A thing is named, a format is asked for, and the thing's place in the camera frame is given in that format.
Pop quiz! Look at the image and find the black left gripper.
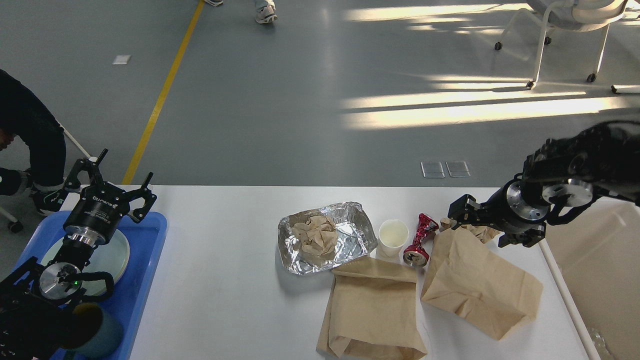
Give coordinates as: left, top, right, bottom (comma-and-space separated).
62, 149, 158, 247

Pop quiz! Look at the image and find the crushed red soda can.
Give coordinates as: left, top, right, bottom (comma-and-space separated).
402, 213, 440, 268

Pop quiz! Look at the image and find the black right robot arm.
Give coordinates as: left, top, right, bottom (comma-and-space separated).
447, 120, 640, 248

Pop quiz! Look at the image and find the white chair on casters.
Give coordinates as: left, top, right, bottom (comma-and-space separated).
494, 0, 627, 90

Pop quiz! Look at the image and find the white chair leg left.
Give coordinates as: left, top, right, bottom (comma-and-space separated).
61, 125, 92, 160

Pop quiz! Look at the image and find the dark teal mug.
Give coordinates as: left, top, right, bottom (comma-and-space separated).
61, 302, 124, 360

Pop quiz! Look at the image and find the light green plate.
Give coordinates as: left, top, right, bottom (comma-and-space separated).
39, 229, 130, 296

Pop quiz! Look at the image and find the white paper cup front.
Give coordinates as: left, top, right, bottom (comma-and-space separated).
377, 219, 409, 258

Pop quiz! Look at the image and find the passer-by white shoe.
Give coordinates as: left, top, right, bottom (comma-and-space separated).
254, 0, 278, 24

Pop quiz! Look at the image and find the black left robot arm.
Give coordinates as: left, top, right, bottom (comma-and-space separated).
0, 150, 157, 360

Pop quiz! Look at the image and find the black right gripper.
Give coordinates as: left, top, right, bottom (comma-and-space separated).
447, 181, 551, 248

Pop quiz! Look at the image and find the brown paper ball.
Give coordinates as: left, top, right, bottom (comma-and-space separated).
439, 218, 502, 244

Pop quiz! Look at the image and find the white plastic bin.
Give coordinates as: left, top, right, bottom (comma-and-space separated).
542, 199, 640, 360

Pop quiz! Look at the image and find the aluminium foil tray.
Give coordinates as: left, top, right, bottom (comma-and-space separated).
278, 202, 378, 276

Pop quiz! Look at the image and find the small grey floor plate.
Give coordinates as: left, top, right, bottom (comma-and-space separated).
420, 161, 446, 179

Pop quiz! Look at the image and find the crumpled brown paper napkin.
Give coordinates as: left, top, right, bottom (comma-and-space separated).
292, 215, 339, 258

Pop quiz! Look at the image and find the large brown paper bag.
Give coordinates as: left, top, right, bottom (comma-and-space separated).
317, 257, 428, 360

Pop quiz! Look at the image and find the blue plastic tray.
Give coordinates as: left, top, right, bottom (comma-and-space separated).
14, 210, 168, 360

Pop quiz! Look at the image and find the small brown paper bag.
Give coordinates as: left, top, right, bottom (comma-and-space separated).
421, 228, 544, 341

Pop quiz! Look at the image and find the seated person in black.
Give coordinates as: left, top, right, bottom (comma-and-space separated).
0, 70, 67, 216

